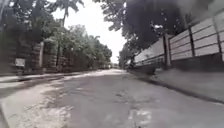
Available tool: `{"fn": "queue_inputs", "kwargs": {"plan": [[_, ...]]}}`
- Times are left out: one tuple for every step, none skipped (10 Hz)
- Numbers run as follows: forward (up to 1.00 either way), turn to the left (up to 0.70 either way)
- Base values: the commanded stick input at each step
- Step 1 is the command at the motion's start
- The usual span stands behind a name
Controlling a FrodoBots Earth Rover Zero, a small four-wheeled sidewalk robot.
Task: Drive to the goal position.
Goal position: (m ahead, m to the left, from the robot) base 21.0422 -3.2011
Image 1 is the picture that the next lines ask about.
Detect grey concrete road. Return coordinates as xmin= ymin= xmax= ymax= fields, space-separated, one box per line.
xmin=0 ymin=68 xmax=224 ymax=128

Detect row of trees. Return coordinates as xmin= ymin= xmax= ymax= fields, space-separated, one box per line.
xmin=43 ymin=23 xmax=114 ymax=71

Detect white sign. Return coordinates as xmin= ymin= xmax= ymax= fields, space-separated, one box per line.
xmin=14 ymin=57 xmax=27 ymax=68

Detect pale concrete pavement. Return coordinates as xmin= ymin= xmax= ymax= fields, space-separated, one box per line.
xmin=128 ymin=68 xmax=224 ymax=104

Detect white panel fence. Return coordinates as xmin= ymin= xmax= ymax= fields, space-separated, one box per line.
xmin=133 ymin=9 xmax=224 ymax=72

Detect grey concrete pavement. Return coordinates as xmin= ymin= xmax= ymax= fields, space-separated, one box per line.
xmin=0 ymin=71 xmax=84 ymax=98

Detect palm tree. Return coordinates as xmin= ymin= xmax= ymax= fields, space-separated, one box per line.
xmin=49 ymin=0 xmax=86 ymax=69

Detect dark wall with pale pillar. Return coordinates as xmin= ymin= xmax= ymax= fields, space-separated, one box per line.
xmin=0 ymin=39 xmax=63 ymax=75

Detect large dark trees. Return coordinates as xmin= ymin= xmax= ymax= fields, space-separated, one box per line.
xmin=93 ymin=0 xmax=201 ymax=69

